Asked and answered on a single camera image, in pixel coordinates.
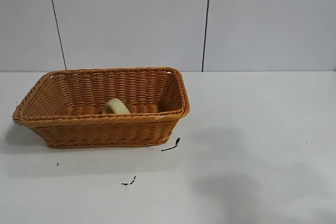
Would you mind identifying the pale yellow round fruit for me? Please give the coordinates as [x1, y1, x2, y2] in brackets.
[102, 98, 131, 115]

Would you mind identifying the brown woven wicker basket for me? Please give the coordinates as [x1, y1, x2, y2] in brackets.
[12, 67, 191, 149]

